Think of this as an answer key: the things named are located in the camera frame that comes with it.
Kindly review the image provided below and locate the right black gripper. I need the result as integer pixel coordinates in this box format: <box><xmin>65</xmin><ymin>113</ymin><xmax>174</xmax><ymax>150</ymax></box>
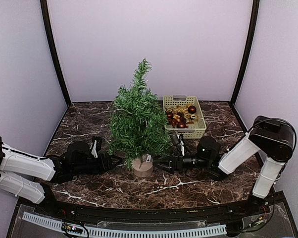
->
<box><xmin>153</xmin><ymin>149</ymin><xmax>211</xmax><ymax>175</ymax></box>

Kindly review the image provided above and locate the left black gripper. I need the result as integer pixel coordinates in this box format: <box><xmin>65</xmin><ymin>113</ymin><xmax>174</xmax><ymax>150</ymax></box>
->
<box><xmin>72</xmin><ymin>152</ymin><xmax>122</xmax><ymax>177</ymax></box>

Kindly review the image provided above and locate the small green christmas tree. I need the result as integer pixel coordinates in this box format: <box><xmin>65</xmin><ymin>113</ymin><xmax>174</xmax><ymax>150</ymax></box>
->
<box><xmin>109</xmin><ymin>59</ymin><xmax>171</xmax><ymax>168</ymax></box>

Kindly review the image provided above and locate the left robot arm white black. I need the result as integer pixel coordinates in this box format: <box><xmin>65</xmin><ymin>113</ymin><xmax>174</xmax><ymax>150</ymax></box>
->
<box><xmin>0</xmin><ymin>136</ymin><xmax>123</xmax><ymax>216</ymax></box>

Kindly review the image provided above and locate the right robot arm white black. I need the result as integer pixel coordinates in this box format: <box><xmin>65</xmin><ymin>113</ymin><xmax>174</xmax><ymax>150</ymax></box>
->
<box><xmin>153</xmin><ymin>116</ymin><xmax>297</xmax><ymax>215</ymax></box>

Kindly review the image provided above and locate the round wooden tree base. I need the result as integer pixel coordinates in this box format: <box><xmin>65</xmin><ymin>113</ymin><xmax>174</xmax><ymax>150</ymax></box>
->
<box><xmin>132</xmin><ymin>159</ymin><xmax>153</xmax><ymax>178</ymax></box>

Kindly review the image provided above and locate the red bauble ornament front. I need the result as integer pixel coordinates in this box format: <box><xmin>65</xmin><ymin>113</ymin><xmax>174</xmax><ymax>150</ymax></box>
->
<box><xmin>177</xmin><ymin>121</ymin><xmax>187</xmax><ymax>128</ymax></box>

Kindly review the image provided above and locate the red bauble ornament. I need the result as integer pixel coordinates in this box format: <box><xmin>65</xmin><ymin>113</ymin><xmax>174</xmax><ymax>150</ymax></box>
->
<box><xmin>188</xmin><ymin>105</ymin><xmax>197</xmax><ymax>114</ymax></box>
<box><xmin>177</xmin><ymin>121</ymin><xmax>187</xmax><ymax>128</ymax></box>
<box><xmin>166</xmin><ymin>112</ymin><xmax>173</xmax><ymax>119</ymax></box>

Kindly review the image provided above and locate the green plastic basket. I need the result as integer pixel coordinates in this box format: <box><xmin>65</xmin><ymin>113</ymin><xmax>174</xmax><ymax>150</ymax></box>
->
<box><xmin>163</xmin><ymin>96</ymin><xmax>206</xmax><ymax>139</ymax></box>

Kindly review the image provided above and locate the red bauble ornament left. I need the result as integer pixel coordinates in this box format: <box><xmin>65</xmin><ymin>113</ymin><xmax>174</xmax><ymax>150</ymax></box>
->
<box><xmin>166</xmin><ymin>112</ymin><xmax>173</xmax><ymax>119</ymax></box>

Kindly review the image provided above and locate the brown pinecone ornament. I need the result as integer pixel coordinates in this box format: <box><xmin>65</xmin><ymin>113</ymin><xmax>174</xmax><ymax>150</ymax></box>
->
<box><xmin>176</xmin><ymin>112</ymin><xmax>185</xmax><ymax>117</ymax></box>

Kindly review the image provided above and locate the gold bell ornament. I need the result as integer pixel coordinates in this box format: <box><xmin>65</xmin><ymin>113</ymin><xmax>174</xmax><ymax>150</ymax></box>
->
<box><xmin>190</xmin><ymin>114</ymin><xmax>198</xmax><ymax>122</ymax></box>

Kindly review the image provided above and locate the red bauble ornament back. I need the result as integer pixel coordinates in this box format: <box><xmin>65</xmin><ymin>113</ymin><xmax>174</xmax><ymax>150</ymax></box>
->
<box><xmin>188</xmin><ymin>105</ymin><xmax>197</xmax><ymax>114</ymax></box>

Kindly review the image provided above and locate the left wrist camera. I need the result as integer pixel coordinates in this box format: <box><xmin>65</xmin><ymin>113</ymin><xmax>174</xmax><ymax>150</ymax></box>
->
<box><xmin>90</xmin><ymin>136</ymin><xmax>102</xmax><ymax>159</ymax></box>

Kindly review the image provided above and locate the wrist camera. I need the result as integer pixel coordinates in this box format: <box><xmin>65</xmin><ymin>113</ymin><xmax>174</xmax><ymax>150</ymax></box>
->
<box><xmin>169</xmin><ymin>131</ymin><xmax>186</xmax><ymax>157</ymax></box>
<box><xmin>90</xmin><ymin>136</ymin><xmax>102</xmax><ymax>159</ymax></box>

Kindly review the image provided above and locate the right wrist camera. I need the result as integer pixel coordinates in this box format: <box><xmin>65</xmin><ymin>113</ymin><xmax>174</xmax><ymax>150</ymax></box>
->
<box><xmin>169</xmin><ymin>131</ymin><xmax>186</xmax><ymax>157</ymax></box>

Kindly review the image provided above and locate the white slotted cable duct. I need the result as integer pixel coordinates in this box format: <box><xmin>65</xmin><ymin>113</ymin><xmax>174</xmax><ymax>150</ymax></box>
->
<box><xmin>22</xmin><ymin>212</ymin><xmax>227</xmax><ymax>238</ymax></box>

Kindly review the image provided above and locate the black front rail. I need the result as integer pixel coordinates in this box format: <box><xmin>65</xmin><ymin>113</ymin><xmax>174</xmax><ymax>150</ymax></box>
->
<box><xmin>35</xmin><ymin>196</ymin><xmax>274</xmax><ymax>224</ymax></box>

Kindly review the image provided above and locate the right black frame post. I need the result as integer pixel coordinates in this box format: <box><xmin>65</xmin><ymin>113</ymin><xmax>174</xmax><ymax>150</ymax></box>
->
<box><xmin>230</xmin><ymin>0</ymin><xmax>260</xmax><ymax>108</ymax></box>

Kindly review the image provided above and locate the black frame post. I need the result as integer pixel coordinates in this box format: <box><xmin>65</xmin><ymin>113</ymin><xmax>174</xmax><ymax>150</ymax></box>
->
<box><xmin>40</xmin><ymin>0</ymin><xmax>72</xmax><ymax>107</ymax></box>
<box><xmin>230</xmin><ymin>0</ymin><xmax>260</xmax><ymax>108</ymax></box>

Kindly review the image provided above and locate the left black frame post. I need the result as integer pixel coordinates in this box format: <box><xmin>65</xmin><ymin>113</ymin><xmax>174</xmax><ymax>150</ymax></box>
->
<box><xmin>40</xmin><ymin>0</ymin><xmax>72</xmax><ymax>107</ymax></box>

